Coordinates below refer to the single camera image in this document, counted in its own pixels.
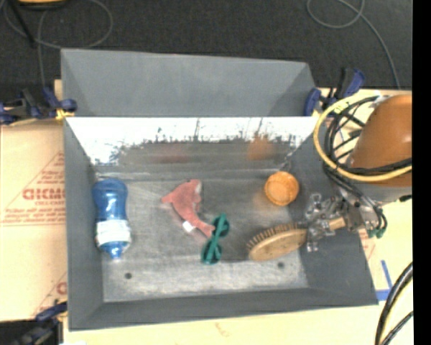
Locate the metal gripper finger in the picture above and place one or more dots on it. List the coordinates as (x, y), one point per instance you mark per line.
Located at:
(316, 237)
(318, 208)

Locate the wooden brush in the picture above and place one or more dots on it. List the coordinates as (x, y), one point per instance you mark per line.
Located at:
(276, 244)

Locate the orange ball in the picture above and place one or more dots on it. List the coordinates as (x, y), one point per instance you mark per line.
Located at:
(281, 188)

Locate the green sunglasses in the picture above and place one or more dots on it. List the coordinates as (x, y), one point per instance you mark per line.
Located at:
(219, 230)

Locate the pink toy dolphin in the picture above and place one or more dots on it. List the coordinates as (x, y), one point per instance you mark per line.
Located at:
(186, 201)

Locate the grey metal bin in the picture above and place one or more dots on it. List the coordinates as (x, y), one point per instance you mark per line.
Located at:
(186, 92)

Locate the blue plastic bottle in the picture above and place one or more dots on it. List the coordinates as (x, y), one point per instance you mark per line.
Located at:
(110, 210)

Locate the brown cardboard board red print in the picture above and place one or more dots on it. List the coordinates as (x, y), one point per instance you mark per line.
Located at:
(28, 228)

